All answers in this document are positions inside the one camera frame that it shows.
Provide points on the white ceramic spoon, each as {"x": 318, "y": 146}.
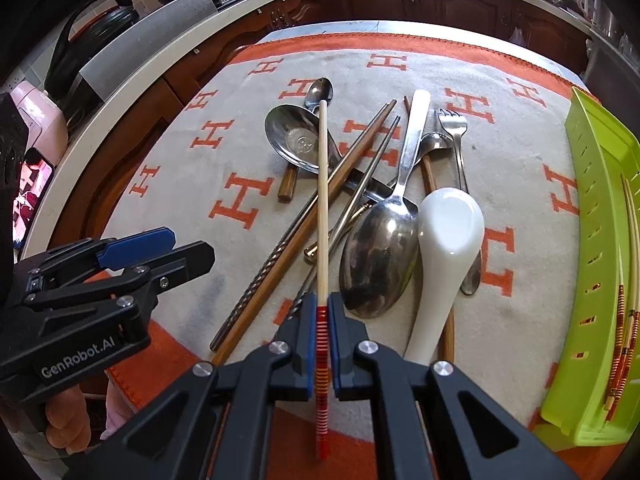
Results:
{"x": 445, "y": 230}

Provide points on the large round metal spoon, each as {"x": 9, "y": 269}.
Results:
{"x": 287, "y": 132}

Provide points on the stainless steel panel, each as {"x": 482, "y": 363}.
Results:
{"x": 145, "y": 45}

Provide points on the metal fork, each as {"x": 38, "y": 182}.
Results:
{"x": 460, "y": 160}

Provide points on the orange grey printed blanket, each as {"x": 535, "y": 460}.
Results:
{"x": 235, "y": 105}

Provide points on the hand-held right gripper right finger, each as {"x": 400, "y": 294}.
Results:
{"x": 334, "y": 355}

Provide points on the metal tablespoon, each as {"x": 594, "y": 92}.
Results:
{"x": 377, "y": 260}

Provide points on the brown wooden kitchen cabinets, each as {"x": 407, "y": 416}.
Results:
{"x": 450, "y": 5}

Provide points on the smartphone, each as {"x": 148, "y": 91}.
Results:
{"x": 35, "y": 185}

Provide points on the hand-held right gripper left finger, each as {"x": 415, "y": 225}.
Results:
{"x": 311, "y": 350}

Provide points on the hanging clear plastic bag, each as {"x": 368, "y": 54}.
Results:
{"x": 517, "y": 36}

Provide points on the person's left hand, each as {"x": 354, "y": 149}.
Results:
{"x": 67, "y": 420}

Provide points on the light chopstick red striped end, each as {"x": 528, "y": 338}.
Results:
{"x": 621, "y": 297}
{"x": 323, "y": 185}

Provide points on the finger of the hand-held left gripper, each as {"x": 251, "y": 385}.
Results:
{"x": 135, "y": 247}
{"x": 185, "y": 260}

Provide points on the green plastic utensil tray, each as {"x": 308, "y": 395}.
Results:
{"x": 580, "y": 260}

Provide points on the white kitchen countertop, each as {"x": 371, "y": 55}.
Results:
{"x": 125, "y": 110}

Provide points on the pink kitchen appliance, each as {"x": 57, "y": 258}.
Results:
{"x": 42, "y": 120}

